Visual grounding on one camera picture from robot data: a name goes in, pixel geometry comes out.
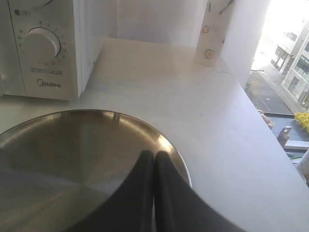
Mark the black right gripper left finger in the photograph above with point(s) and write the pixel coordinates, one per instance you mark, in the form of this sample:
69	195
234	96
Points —
130	208

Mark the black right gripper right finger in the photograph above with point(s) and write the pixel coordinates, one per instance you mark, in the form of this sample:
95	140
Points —
178	208

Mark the white Midea microwave oven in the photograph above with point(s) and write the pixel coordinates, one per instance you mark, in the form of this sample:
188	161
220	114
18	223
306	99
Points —
78	24

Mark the round stainless steel plate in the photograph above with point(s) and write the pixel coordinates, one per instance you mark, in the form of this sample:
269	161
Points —
55	170

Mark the yellow flowers outside window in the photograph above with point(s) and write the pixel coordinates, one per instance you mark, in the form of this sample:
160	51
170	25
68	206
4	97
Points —
303	120

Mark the white lower timer knob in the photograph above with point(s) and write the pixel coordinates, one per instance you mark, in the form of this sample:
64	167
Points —
41	44

